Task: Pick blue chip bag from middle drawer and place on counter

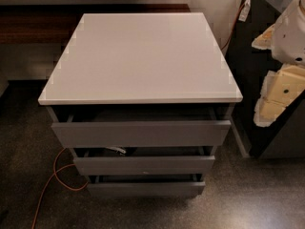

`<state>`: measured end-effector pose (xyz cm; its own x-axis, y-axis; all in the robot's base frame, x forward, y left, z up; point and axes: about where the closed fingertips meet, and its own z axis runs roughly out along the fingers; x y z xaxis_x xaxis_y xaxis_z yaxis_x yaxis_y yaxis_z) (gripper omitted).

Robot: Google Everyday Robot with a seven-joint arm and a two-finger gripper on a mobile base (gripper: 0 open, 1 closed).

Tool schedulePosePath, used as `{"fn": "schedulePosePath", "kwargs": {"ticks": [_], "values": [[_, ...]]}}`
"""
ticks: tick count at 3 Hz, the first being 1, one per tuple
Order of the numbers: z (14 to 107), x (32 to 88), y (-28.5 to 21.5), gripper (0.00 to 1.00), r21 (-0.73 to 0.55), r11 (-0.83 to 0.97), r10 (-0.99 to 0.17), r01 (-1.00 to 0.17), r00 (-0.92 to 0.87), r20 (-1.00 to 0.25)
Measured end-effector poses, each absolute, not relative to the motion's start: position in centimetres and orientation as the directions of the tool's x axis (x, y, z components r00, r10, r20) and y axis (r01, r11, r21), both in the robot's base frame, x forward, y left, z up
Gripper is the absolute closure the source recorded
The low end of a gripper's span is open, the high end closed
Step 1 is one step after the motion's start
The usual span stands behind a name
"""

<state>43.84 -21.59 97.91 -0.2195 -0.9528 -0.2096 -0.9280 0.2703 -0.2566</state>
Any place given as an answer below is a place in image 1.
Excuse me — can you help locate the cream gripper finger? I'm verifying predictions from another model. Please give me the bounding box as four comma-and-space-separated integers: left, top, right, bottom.
252, 25, 275, 50
254, 64, 305, 127

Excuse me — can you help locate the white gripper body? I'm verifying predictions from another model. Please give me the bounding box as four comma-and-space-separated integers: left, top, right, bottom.
272, 4, 305, 66

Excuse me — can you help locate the grey drawer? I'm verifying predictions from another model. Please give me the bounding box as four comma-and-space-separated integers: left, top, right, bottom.
52, 104, 231, 148
73, 147, 215, 176
88, 174, 205, 198

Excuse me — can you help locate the blue chip bag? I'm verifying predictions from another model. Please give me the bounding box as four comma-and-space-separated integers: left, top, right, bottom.
106, 147, 127, 155

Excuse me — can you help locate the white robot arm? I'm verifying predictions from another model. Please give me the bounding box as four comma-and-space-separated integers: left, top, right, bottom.
252, 0, 305, 127

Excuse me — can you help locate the grey top drawer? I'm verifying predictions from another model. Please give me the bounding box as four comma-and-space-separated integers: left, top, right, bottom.
52, 104, 231, 148

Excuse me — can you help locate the grey drawer cabinet white top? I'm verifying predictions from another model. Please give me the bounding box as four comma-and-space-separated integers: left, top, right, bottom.
37, 11, 244, 198

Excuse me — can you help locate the grey bottom drawer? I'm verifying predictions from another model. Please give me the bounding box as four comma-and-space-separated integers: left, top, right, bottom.
88, 174, 205, 198

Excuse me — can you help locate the black side cabinet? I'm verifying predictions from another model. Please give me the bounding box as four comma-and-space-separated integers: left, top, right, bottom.
226, 0, 305, 158

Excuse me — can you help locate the dark wooden bench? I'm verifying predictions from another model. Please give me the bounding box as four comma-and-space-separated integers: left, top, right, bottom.
0, 4, 191, 44

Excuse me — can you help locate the white cable tag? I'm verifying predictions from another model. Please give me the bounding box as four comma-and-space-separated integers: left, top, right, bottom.
238, 0, 251, 22

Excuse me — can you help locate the orange cable on floor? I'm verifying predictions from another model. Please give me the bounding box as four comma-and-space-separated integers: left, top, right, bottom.
30, 147, 90, 229

